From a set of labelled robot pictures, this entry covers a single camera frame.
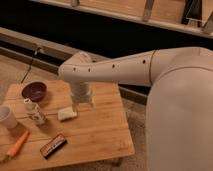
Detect white paper cup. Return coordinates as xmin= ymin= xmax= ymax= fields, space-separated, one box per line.
xmin=0 ymin=106 xmax=18 ymax=129

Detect long grey metal rail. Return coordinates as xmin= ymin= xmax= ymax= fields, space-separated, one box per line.
xmin=0 ymin=27 xmax=78 ymax=73

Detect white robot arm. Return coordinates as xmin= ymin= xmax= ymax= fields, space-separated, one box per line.
xmin=58 ymin=47 xmax=213 ymax=171

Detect dark purple ceramic bowl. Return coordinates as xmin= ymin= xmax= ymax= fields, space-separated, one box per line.
xmin=21 ymin=82 xmax=47 ymax=102

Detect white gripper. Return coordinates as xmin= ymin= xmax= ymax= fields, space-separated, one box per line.
xmin=70 ymin=82 xmax=94 ymax=112

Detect orange carrot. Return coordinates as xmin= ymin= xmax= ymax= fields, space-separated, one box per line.
xmin=0 ymin=130 xmax=30 ymax=164

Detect black cable on left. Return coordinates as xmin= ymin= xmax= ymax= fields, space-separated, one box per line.
xmin=20 ymin=46 xmax=44 ymax=84

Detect white sponge block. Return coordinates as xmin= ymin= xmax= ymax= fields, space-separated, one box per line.
xmin=58 ymin=107 xmax=77 ymax=121

